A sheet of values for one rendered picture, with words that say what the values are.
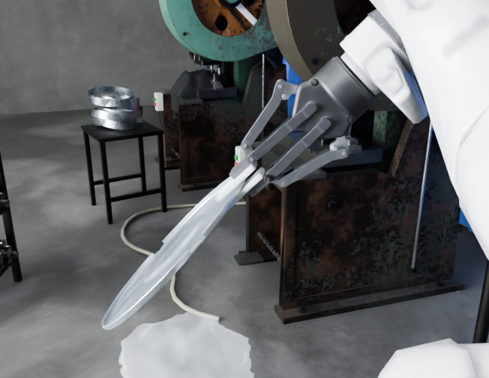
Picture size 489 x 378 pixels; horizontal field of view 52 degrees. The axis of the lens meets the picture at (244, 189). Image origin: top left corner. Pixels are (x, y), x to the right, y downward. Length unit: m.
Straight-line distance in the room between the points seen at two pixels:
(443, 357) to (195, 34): 3.13
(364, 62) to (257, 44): 2.90
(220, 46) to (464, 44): 3.07
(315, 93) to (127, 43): 6.26
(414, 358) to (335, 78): 0.40
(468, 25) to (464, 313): 2.18
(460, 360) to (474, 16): 0.19
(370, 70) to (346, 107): 0.05
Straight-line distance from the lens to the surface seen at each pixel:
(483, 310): 1.81
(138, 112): 3.17
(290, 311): 2.24
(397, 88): 0.57
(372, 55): 0.59
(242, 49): 3.43
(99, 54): 6.81
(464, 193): 0.30
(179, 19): 3.28
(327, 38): 1.70
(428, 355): 0.26
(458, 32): 0.34
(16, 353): 2.23
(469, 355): 0.27
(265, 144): 0.64
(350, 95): 0.60
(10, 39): 6.80
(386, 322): 2.30
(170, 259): 0.67
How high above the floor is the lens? 1.27
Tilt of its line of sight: 20 degrees down
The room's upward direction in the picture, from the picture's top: straight up
